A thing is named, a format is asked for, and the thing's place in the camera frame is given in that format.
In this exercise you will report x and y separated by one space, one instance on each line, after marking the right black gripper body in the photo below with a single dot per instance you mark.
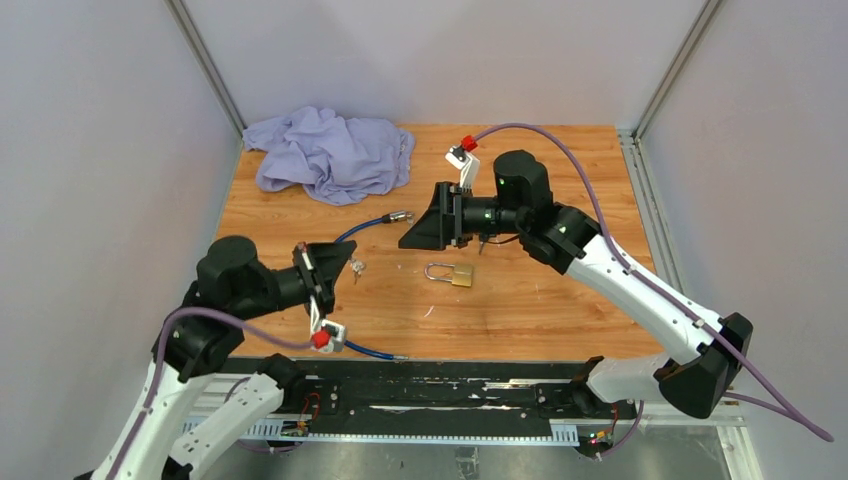
453 208

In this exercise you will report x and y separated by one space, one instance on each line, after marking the brass padlock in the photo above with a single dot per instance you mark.
458 275

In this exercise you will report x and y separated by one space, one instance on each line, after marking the black head key pair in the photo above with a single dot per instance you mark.
483 241

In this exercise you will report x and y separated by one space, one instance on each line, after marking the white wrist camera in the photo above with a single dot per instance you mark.
461 157
326 336

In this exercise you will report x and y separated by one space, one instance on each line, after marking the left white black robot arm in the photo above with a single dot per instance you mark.
233 293

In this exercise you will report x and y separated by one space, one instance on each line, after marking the crumpled lavender cloth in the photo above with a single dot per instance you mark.
336 160

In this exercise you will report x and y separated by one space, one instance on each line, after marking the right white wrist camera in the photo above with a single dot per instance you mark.
461 157

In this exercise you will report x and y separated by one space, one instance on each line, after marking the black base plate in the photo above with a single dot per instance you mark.
448 400

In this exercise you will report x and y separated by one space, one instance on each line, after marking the blue cable lock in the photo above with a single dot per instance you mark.
389 218

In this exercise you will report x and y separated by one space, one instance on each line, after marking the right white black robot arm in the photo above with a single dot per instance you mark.
700 348

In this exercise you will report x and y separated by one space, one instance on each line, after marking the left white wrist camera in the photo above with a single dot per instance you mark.
326 336

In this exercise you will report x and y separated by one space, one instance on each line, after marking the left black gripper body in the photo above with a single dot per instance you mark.
305 262

